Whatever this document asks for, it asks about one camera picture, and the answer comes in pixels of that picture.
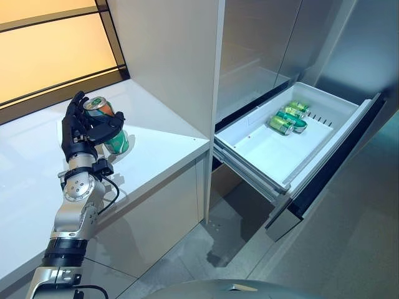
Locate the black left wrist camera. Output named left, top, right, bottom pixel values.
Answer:
left=92, top=158, right=113, bottom=181

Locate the black left upper arm cable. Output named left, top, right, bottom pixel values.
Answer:
left=74, top=284, right=109, bottom=299

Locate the amber window with black frame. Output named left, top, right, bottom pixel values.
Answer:
left=0, top=0, right=131, bottom=125

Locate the stainless steel fridge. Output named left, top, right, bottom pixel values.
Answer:
left=213, top=0, right=399, bottom=131

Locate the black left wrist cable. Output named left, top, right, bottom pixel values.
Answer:
left=97, top=176, right=121, bottom=216

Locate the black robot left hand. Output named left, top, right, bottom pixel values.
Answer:
left=60, top=90, right=125, bottom=163

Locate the orange and green drink can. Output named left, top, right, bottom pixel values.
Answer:
left=82, top=97, right=117, bottom=118

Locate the tall white cabinet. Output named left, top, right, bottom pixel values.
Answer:
left=107, top=0, right=226, bottom=225

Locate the grey robot torso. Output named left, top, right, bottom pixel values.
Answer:
left=151, top=278, right=314, bottom=299

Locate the light green drink can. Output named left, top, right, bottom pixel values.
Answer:
left=268, top=115, right=296, bottom=136
left=288, top=100, right=311, bottom=115

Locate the dark green drink can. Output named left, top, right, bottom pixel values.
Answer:
left=282, top=106, right=308, bottom=132

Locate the white fridge drawer bin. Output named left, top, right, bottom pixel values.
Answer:
left=214, top=81, right=372, bottom=196

